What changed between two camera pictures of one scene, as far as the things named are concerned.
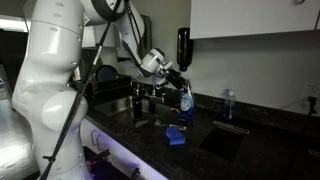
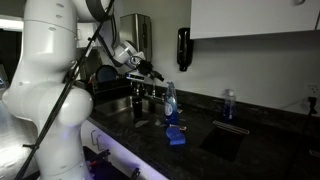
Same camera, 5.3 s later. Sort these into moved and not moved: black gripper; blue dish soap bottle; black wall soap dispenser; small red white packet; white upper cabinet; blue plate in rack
Moved: black gripper; blue dish soap bottle
Not moved: black wall soap dispenser; small red white packet; white upper cabinet; blue plate in rack
